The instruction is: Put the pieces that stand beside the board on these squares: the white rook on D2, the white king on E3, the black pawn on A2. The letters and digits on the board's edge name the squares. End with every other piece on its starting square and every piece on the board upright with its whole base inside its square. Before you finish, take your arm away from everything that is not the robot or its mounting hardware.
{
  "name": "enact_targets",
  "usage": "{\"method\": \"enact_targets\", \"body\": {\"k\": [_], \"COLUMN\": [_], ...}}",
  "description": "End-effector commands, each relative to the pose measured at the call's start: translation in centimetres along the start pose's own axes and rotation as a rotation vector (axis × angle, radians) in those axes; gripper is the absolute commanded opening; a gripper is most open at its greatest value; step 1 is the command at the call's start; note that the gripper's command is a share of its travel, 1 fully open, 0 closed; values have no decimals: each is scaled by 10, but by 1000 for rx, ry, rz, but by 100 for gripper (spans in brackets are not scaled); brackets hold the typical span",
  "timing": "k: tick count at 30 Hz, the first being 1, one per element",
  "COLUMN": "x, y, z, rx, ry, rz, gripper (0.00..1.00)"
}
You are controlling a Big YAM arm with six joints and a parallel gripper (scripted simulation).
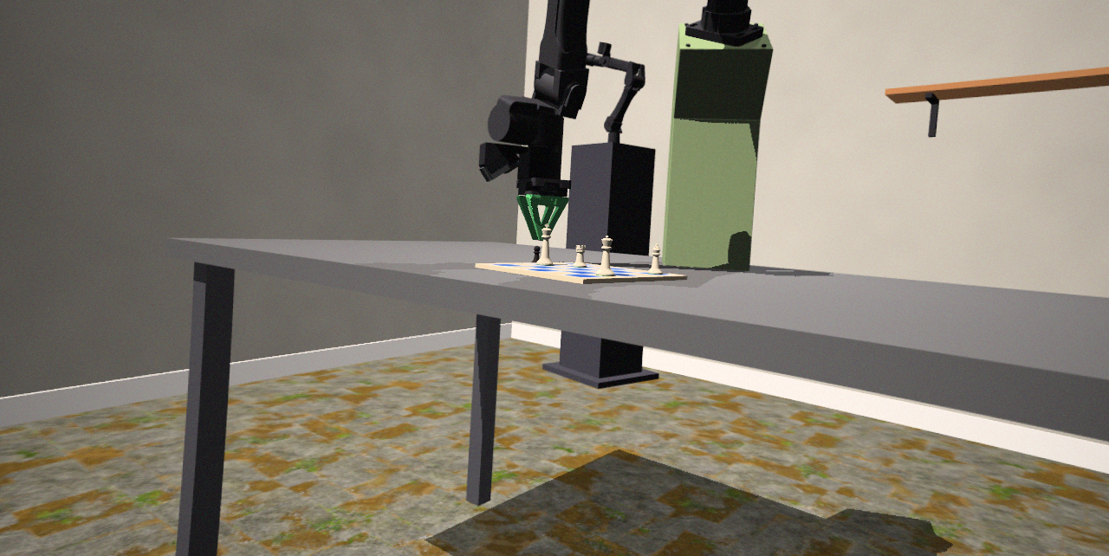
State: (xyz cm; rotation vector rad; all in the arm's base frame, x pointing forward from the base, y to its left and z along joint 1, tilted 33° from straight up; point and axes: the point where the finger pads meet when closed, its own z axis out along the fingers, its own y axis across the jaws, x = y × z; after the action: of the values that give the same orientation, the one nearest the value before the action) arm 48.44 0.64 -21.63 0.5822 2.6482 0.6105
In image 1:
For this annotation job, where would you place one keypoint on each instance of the blue and cream chessboard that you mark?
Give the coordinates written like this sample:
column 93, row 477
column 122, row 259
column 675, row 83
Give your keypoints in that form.
column 564, row 271

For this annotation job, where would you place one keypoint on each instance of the white chess king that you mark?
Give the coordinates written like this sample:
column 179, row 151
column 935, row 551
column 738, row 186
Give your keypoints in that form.
column 545, row 260

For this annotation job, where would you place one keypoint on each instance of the white chess rook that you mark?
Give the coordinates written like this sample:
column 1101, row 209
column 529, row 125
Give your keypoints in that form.
column 580, row 257

